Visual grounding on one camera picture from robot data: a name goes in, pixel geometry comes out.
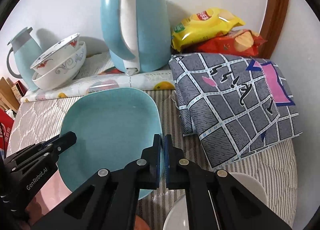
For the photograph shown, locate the fruit print plastic tablecloth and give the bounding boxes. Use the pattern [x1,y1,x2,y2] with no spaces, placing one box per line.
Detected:
[21,52,175,103]

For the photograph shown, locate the light blue thermos jug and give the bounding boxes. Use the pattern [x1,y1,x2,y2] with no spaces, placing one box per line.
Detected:
[7,27,43,92]

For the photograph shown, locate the large white bowl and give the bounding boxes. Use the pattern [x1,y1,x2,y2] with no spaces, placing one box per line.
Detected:
[163,172,268,230]

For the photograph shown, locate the light blue square plate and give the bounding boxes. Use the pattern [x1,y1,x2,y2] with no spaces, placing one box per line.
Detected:
[57,88,162,192]

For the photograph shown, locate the light blue electric kettle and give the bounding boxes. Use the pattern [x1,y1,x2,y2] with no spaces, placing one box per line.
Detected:
[100,0,171,76]

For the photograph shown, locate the lower patterned white bowl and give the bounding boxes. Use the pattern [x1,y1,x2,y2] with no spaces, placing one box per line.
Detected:
[32,41,86,90]

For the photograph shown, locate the small brown clay bowl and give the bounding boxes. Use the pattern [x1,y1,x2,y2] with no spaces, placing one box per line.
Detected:
[134,216,150,230]

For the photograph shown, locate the red carton box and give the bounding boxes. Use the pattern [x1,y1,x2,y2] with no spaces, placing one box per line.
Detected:
[0,110,14,151]

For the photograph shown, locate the patterned white bowl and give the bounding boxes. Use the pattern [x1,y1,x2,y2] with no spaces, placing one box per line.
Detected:
[30,33,80,75]
[32,41,86,90]

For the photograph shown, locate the red snack bag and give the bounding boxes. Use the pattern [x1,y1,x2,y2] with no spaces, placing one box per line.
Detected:
[193,29,266,57]

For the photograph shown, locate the brown cardboard boxes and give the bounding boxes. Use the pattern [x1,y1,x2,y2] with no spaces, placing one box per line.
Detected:
[1,77,27,113]

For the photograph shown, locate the striped quilted table cover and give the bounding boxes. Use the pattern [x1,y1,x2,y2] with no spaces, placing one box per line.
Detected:
[7,90,298,229]

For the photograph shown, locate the brown wooden door frame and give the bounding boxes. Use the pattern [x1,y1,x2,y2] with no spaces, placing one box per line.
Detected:
[258,0,289,59]

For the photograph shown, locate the grey checked folded cloth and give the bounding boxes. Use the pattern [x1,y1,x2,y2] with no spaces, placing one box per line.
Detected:
[169,53,302,170]

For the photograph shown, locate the yellow snack bag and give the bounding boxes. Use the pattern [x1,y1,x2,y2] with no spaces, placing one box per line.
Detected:
[171,7,246,52]

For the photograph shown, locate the upper patterned white bowl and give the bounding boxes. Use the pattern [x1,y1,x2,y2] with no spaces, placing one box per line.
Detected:
[30,33,80,75]

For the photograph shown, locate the pink square plate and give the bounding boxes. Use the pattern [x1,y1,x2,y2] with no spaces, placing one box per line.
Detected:
[26,171,72,225]

